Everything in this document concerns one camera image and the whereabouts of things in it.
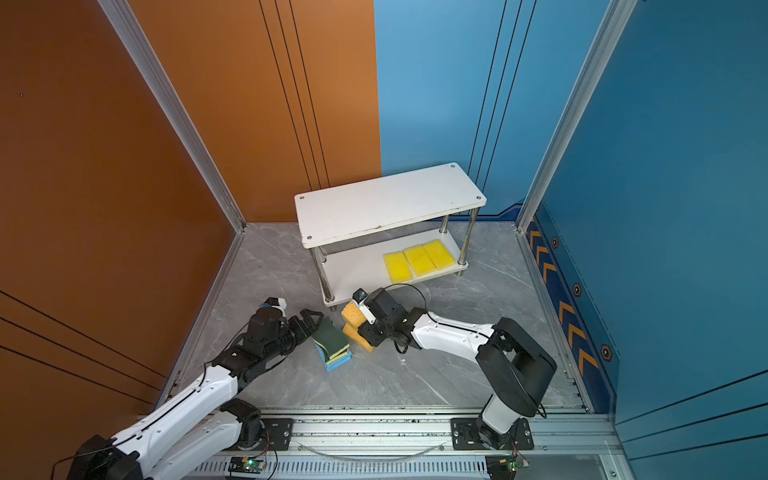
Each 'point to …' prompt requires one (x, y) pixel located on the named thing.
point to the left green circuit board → (246, 465)
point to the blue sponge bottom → (335, 362)
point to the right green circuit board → (504, 466)
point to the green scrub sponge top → (331, 337)
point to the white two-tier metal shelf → (352, 227)
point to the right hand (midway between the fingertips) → (366, 325)
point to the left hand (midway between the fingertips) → (317, 319)
